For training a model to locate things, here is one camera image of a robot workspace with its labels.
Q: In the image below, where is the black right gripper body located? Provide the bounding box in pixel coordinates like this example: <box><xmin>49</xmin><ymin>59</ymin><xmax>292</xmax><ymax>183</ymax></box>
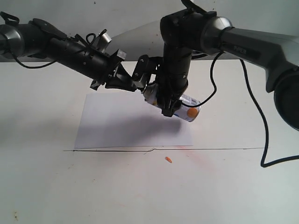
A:
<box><xmin>156</xmin><ymin>44</ymin><xmax>192</xmax><ymax>108</ymax></box>

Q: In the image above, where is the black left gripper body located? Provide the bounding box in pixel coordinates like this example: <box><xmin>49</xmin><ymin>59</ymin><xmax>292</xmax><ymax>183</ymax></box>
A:
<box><xmin>50</xmin><ymin>35</ymin><xmax>126</xmax><ymax>90</ymax></box>

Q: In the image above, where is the white spray paint can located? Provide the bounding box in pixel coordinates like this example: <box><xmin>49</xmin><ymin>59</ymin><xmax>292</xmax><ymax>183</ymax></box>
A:
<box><xmin>141</xmin><ymin>83</ymin><xmax>200</xmax><ymax>122</ymax></box>

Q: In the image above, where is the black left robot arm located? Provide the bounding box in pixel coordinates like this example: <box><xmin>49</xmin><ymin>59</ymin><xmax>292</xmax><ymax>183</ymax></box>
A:
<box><xmin>0</xmin><ymin>19</ymin><xmax>137</xmax><ymax>92</ymax></box>

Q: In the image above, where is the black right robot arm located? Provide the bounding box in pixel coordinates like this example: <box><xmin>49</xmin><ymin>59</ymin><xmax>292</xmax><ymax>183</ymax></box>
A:
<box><xmin>157</xmin><ymin>0</ymin><xmax>299</xmax><ymax>129</ymax></box>

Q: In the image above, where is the orange paint blob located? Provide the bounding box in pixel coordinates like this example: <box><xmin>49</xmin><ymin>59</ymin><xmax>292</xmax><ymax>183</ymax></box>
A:
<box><xmin>165</xmin><ymin>156</ymin><xmax>172</xmax><ymax>163</ymax></box>

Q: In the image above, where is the white paper sheet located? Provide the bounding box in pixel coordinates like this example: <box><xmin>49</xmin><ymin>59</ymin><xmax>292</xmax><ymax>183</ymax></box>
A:
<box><xmin>74</xmin><ymin>91</ymin><xmax>192</xmax><ymax>149</ymax></box>

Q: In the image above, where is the white backdrop sheet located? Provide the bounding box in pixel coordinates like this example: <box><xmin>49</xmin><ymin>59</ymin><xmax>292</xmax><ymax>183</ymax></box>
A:
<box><xmin>0</xmin><ymin>0</ymin><xmax>299</xmax><ymax>61</ymax></box>

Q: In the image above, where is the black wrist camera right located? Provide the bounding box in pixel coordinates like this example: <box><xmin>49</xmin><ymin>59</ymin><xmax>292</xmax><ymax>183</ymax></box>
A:
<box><xmin>132</xmin><ymin>55</ymin><xmax>163</xmax><ymax>91</ymax></box>

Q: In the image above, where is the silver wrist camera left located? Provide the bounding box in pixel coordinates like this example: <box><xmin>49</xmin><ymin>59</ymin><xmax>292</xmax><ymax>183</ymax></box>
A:
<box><xmin>93</xmin><ymin>29</ymin><xmax>112</xmax><ymax>53</ymax></box>

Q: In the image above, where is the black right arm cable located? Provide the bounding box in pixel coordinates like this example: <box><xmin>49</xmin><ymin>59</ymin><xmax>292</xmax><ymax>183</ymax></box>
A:
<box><xmin>198</xmin><ymin>52</ymin><xmax>299</xmax><ymax>168</ymax></box>

